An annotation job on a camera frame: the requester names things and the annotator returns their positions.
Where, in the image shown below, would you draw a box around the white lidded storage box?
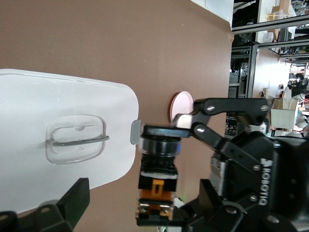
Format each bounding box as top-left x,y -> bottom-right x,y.
0,69 -> 141,215

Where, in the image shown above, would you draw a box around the orange push-button switch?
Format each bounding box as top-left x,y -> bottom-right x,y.
135,135 -> 182,222

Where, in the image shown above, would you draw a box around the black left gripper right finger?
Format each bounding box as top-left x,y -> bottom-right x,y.
190,179 -> 300,232

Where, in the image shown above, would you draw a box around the pink round plate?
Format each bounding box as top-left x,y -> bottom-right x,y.
168,91 -> 195,121

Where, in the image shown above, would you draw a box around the white cardboard box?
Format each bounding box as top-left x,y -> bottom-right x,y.
269,90 -> 300,131

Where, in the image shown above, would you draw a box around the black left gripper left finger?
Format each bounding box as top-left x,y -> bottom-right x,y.
0,178 -> 90,232

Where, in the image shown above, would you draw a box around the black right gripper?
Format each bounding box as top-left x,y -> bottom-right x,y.
136,98 -> 309,232

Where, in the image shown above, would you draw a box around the black metal shelving rack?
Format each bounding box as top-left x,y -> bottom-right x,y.
228,0 -> 309,136

